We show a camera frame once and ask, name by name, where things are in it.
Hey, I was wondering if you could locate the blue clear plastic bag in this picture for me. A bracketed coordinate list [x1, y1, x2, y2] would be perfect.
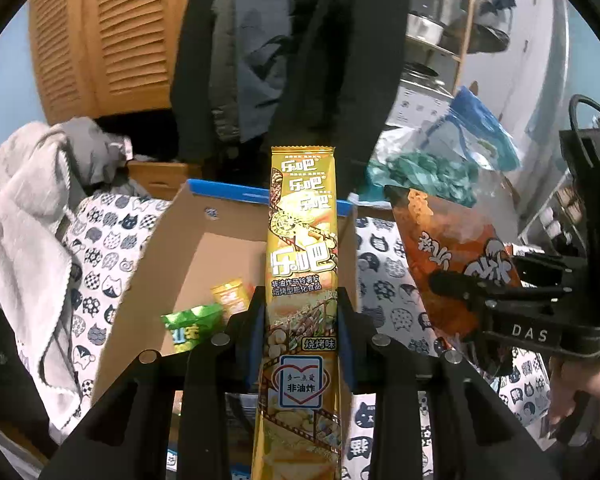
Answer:
[416, 87, 520, 172]

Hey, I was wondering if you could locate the grey white towel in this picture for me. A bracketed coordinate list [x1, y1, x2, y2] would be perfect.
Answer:
[0, 117, 166, 441]

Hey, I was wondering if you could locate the small yellow snack packet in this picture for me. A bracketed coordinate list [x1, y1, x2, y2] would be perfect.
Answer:
[211, 278, 251, 323]

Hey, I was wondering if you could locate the teal patterned bag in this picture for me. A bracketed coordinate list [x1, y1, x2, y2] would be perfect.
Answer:
[358, 151, 478, 208]

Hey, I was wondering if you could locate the right hand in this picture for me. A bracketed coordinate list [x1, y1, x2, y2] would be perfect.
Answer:
[548, 358, 600, 440]

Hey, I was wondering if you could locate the blue cardboard box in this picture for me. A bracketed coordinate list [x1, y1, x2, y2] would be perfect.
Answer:
[90, 178, 359, 480]

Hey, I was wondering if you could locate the wooden louvered door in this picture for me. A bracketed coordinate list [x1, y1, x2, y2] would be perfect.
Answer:
[29, 0, 187, 125]

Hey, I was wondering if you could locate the green bean snack bag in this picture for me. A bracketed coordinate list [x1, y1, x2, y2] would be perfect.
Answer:
[161, 304, 224, 353]

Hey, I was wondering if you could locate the wooden shelf rack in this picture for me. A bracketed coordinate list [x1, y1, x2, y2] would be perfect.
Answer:
[387, 0, 476, 128]

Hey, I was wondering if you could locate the dark hanging jacket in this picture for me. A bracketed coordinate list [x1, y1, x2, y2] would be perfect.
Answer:
[170, 0, 410, 197]

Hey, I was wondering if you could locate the cat pattern bed sheet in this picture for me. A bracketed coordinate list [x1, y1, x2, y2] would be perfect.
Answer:
[59, 192, 554, 480]

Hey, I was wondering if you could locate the black cable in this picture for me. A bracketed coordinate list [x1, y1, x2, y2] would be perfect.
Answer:
[568, 93, 600, 166]

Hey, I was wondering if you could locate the orange snack bag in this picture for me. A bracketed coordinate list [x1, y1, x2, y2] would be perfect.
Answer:
[384, 185, 521, 376]

